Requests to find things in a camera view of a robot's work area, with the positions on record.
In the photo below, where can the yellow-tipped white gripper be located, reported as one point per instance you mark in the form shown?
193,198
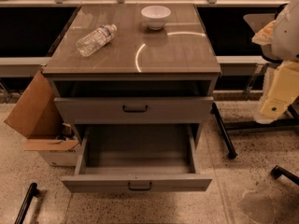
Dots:
287,36

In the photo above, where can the grey drawer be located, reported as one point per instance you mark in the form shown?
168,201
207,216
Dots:
137,158
150,110

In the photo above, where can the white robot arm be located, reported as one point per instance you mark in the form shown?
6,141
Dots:
282,34

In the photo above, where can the grey drawer cabinet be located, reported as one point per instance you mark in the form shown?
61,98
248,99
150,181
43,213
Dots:
175,61

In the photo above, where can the grey top drawer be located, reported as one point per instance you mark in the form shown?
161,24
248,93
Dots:
150,110

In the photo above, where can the black side table stand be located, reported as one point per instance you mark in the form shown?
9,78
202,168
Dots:
255,21

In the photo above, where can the black bar lower right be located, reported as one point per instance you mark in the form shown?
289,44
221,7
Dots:
278,171

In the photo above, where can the black bar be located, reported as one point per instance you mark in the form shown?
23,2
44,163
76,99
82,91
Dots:
30,194
278,171

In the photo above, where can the white ceramic bowl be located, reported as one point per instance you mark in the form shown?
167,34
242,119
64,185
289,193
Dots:
155,17

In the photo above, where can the clear plastic water bottle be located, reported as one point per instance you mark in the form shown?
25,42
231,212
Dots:
95,40

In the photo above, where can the brown cardboard box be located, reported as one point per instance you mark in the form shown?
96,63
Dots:
36,117

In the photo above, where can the black bar lower left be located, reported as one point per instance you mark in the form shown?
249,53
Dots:
30,194

